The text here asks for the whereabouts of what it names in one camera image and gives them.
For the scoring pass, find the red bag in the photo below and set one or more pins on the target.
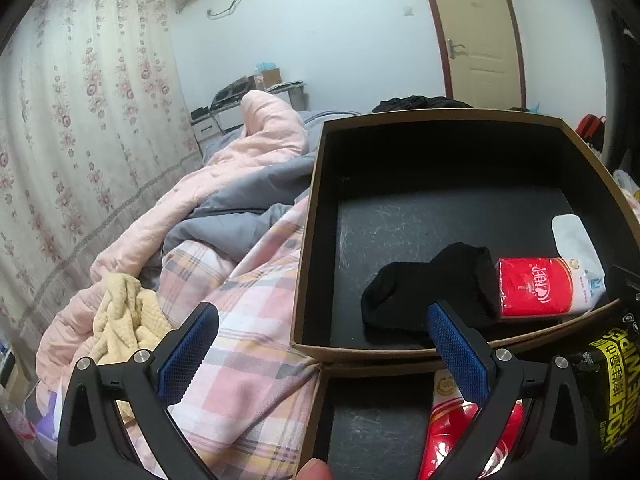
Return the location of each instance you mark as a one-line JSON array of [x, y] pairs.
[[592, 129]]

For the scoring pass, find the black sock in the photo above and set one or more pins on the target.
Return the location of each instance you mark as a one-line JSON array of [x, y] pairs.
[[394, 305]]

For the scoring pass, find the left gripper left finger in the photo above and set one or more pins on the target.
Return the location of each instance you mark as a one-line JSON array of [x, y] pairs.
[[93, 442]]

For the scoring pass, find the red tissue pack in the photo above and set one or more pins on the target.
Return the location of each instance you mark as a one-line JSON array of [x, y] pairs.
[[450, 416], [545, 287]]

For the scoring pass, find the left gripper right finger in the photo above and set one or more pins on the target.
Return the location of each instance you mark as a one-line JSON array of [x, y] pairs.
[[553, 442]]

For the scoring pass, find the white printed cloth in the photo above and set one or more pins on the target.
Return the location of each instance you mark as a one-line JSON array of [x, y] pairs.
[[573, 242]]

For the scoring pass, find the grey blanket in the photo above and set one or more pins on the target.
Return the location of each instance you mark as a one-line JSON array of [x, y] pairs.
[[232, 220]]

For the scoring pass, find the person left hand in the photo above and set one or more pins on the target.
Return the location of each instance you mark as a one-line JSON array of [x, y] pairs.
[[314, 469]]

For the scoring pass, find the brown cardboard box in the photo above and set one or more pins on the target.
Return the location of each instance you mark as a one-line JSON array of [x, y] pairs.
[[265, 79]]

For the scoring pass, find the black yellow wipes pack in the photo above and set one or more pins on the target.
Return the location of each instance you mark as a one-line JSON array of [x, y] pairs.
[[607, 372]]

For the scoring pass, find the pink plaid duvet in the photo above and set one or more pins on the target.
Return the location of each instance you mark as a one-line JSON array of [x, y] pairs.
[[246, 409]]

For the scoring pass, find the floral curtain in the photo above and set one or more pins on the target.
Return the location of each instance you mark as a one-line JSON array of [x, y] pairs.
[[94, 129]]

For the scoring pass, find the far black open box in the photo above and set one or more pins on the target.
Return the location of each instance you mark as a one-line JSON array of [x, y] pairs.
[[402, 186]]

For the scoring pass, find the pink quilt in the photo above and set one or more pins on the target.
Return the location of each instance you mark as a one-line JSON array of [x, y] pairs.
[[272, 133]]

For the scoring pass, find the white bedside desk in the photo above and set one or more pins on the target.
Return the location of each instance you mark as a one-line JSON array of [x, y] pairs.
[[224, 117]]

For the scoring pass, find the yellow waffle towel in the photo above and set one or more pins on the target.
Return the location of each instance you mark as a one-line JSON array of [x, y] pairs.
[[129, 319]]

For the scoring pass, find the black clothes pile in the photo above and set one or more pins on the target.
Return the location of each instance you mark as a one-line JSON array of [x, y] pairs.
[[418, 103]]

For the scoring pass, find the black bag on desk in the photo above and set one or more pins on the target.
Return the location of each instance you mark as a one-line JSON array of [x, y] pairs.
[[232, 92]]

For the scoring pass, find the white plastic bag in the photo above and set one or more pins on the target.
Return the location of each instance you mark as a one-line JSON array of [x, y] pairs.
[[629, 188]]

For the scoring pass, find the cream door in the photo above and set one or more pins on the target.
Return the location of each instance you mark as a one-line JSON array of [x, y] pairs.
[[481, 51]]

